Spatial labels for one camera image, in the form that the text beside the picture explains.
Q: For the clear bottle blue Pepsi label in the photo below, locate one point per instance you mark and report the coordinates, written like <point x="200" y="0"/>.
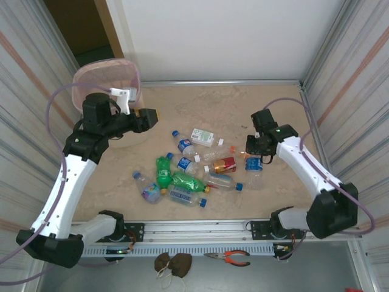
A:
<point x="183" y="164"/>
<point x="183" y="145"/>

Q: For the clear bottle orange label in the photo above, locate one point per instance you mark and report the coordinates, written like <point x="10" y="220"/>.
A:
<point x="233" y="148"/>

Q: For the blue label white cap bottle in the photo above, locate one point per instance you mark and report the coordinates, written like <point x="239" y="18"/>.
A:
<point x="253" y="165"/>

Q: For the clear bottle white green label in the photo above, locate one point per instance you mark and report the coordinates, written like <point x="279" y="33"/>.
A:
<point x="202" y="135"/>

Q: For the green plastic bottle yellow cap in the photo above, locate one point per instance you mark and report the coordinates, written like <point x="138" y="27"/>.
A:
<point x="164" y="173"/>
<point x="188" y="182"/>

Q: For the bottle red gold label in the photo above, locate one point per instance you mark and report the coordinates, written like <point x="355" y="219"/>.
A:
<point x="225" y="165"/>

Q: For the clear bottle white cap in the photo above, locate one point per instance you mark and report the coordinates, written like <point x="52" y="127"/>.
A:
<point x="215" y="155"/>

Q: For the clear bottle purple label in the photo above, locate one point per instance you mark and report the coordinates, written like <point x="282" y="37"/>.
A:
<point x="150" y="191"/>

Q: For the clear bottle blue cap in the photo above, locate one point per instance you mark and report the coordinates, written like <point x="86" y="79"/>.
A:
<point x="222" y="181"/>

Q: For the clear bottle pale blue label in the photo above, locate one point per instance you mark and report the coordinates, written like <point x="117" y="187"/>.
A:
<point x="182" y="196"/>

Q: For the beige plastic waste bin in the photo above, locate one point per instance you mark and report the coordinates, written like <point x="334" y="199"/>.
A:
<point x="133" y="141"/>

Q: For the brown wooden door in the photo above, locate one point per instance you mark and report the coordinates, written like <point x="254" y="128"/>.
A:
<point x="109" y="27"/>

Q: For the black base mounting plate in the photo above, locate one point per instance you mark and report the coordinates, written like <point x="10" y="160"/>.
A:
<point x="258" y="229"/>
<point x="136" y="232"/>

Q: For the brown cloth pouch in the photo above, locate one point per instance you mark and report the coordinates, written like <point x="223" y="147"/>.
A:
<point x="162" y="261"/>
<point x="181" y="264"/>

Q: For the small red object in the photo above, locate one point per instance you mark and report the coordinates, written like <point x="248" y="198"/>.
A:
<point x="352" y="289"/>

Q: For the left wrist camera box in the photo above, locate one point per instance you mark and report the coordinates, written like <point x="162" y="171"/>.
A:
<point x="129" y="95"/>

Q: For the aluminium mounting rail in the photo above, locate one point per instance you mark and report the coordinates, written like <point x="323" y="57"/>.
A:
<point x="194" y="229"/>

